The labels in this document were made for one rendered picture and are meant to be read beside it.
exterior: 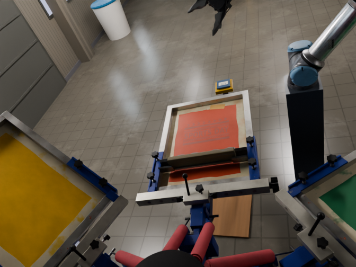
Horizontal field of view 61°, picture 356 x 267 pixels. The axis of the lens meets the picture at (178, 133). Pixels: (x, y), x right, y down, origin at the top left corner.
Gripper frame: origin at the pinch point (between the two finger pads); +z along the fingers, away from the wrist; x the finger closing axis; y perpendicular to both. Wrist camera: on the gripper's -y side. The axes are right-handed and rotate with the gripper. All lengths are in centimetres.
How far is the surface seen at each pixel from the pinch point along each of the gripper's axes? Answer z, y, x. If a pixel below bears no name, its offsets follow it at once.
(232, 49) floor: 9, 346, 80
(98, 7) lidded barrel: 120, 390, 357
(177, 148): 67, 54, -17
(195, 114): 50, 79, -6
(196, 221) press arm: 65, 5, -57
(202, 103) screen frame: 42, 84, -3
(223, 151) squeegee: 41, 37, -41
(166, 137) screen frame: 68, 57, -7
